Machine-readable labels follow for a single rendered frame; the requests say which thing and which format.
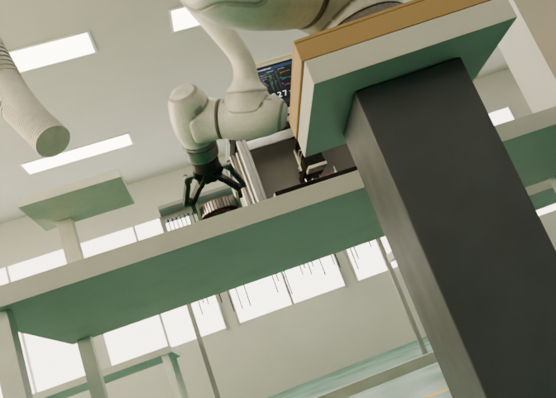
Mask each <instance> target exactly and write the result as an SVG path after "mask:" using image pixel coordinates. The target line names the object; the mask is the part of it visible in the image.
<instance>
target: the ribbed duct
mask: <svg viewBox="0 0 556 398"><path fill-rule="evenodd" d="M0 113H1V114H2V116H3V117H4V119H5V120H6V121H7V123H8V124H9V125H10V126H11V127H12V128H13V129H14V130H15V131H16V132H17V133H18V134H19V135H20V136H21V137H22V138H23V139H24V140H25V141H26V142H27V143H28V144H29V145H30V146H31V147H32V148H33V149H34V150H35V151H36V152H37V153H38V154H39V155H41V156H44V157H53V156H58V155H59V154H60V153H61V152H62V151H63V150H64V149H65V148H66V147H67V146H68V145H69V143H70V132H69V130H68V129H67V128H66V127H65V126H64V125H62V124H61V123H60V122H59V121H58V120H57V119H56V118H55V117H54V116H53V115H52V114H51V113H49V112H48V111H47V110H46V108H45V107H44V106H43V105H42V104H41V102H40V101H39V100H38V99H37V97H36V96H35V95H34V93H33V92H32V91H31V90H30V89H29V87H28V86H27V84H26V82H25V80H24V79H23V78H22V75H21V73H20V71H19V70H18V68H17V66H16V64H15V63H14V61H13V59H12V57H11V56H10V54H9V52H8V50H7V48H6V46H5V45H4V43H3V41H2V39H1V37H0Z"/></svg>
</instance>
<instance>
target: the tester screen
mask: <svg viewBox="0 0 556 398"><path fill-rule="evenodd" d="M291 71H292V61H288V62H285V63H282V64H279V65H274V66H271V67H268V68H265V69H262V70H258V71H257V73H258V76H259V79H260V81H261V83H262V84H263V85H264V86H266V87H267V91H268V93H269V94H273V93H275V92H279V91H281V90H285V89H287V90H288V93H289V95H288V96H285V97H282V99H284V98H288V97H290V89H291Z"/></svg>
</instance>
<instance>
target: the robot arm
mask: <svg viewBox="0 0 556 398"><path fill-rule="evenodd" d="M180 1H181V2H182V4H183V5H184V6H185V8H186V9H187V10H188V11H189V13H190V14H191V15H192V16H193V17H194V19H195V20H196V21H197V22H198V23H199V24H200V26H201V27H202V28H203V29H204V30H206V32H207V33H208V34H209V35H210V36H211V37H212V39H213V40H214V41H215V42H216V43H217V44H218V46H219V47H220V48H221V49H222V50H223V52H224V53H225V54H226V56H227V57H228V58H229V60H230V62H231V64H232V69H233V81H232V84H231V86H230V87H229V88H228V89H227V90H226V96H225V98H211V97H209V96H206V94H205V92H204V91H203V90H202V89H200V88H199V87H198V86H196V85H195V84H182V85H181V86H179V87H177V88H175V89H174V90H173V91H172V92H171V94H170V97H169V100H168V109H169V115H170V121H171V125H172V127H173V130H174V132H175V135H176V137H177V138H178V139H179V141H180V143H181V146H182V148H183V150H184V153H185V154H186V156H187V158H188V162H189V163H191V165H192V169H193V174H192V175H183V177H184V180H185V186H184V193H183V203H184V206H185V207H188V206H191V207H192V209H193V213H198V215H199V219H200V221H201V220H203V219H202V216H201V213H200V211H199V206H198V203H197V200H198V198H199V195H200V193H201V190H202V189H203V188H204V186H205V184H206V185H208V184H210V183H211V182H216V181H217V180H219V181H221V182H223V183H225V184H226V185H228V186H230V187H232V188H233V190H234V194H235V196H236V199H237V202H238V205H239V208H241V207H242V205H241V201H240V198H242V188H245V187H246V186H247V185H246V183H245V181H244V179H243V178H242V177H241V176H240V175H239V174H238V173H237V171H236V170H235V169H234V168H233V166H232V162H231V161H230V160H228V161H227V163H225V164H221V163H220V162H219V158H218V144H217V140H222V139H231V140H252V139H258V138H262V137H268V136H270V135H273V134H275V133H277V132H279V131H280V130H282V129H283V128H284V127H285V125H286V122H287V116H288V107H287V104H286V103H285V101H284V100H283V99H282V98H280V97H279V96H277V95H275V94H269V93H268V91H267V87H266V86H264V85H263V84H262V83H261V81H260V79H259V76H258V73H257V69H256V64H255V61H254V59H253V57H252V54H251V52H250V51H249V49H248V47H247V45H246V44H245V42H244V41H243V40H242V38H241V37H240V36H239V35H238V34H237V32H236V31H235V30H244V31H286V30H293V29H298V30H300V31H303V32H305V33H307V34H310V35H313V34H315V33H317V32H320V31H324V30H327V29H329V28H332V27H335V26H339V25H342V24H344V23H347V22H351V21H354V20H357V19H359V18H361V17H365V16H368V15H371V14H373V13H376V12H380V11H383V10H386V9H388V8H391V7H395V6H398V5H401V4H402V3H404V2H403V0H180ZM234 29H235V30H234ZM223 169H226V170H227V171H230V173H231V174H232V176H233V177H234V178H235V179H236V180H237V181H238V182H236V181H234V180H232V179H231V178H229V177H227V176H226V175H225V174H223ZM193 179H195V180H197V181H196V185H195V187H194V190H193V192H192V194H191V196H190V197H189V194H190V184H192V180H193Z"/></svg>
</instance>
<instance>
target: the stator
mask: <svg viewBox="0 0 556 398"><path fill-rule="evenodd" d="M234 209H239V205H238V202H237V199H236V197H234V196H224V197H221V198H220V197H219V198H216V199H213V200H210V202H209V201H208V202H207V203H206V204H204V205H203V206H202V207H201V208H200V210H199V211H200V213H201V216H202V219H203V220H204V219H206V218H211V217H213V216H217V215H219V214H222V213H226V212H229V211H232V210H234Z"/></svg>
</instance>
